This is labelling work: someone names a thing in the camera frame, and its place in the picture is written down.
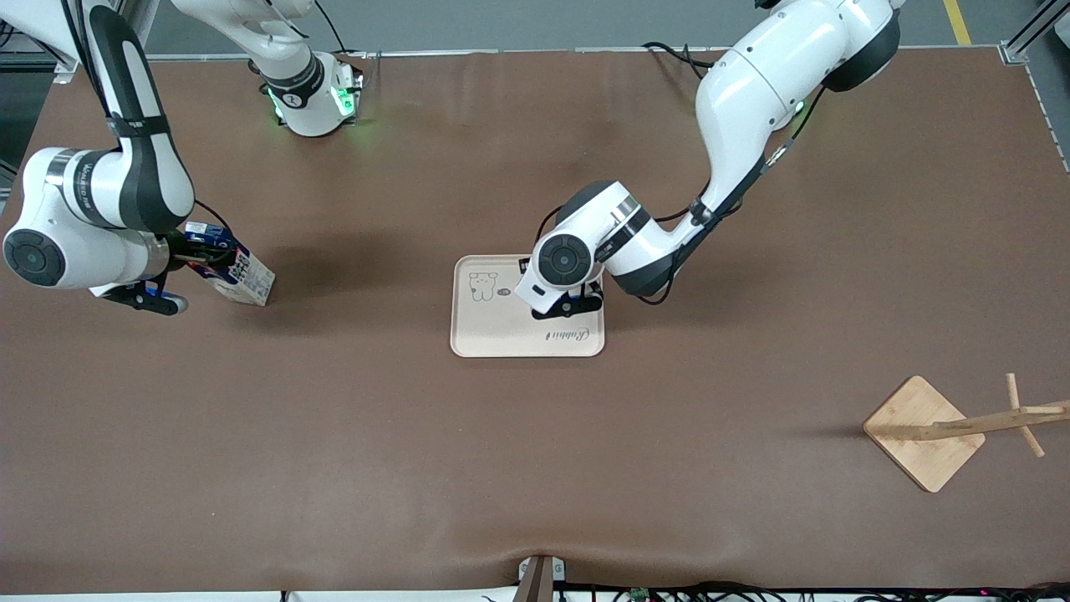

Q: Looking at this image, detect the wooden mug tree stand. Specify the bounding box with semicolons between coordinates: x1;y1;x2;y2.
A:
863;372;1070;493

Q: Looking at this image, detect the blue milk carton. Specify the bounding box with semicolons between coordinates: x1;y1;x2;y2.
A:
180;221;277;309

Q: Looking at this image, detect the black base cable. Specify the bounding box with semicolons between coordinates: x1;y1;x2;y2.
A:
641;40;716;83
313;0;373;61

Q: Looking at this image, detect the beige rectangular tray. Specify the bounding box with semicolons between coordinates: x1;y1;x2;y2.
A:
451;254;605;359

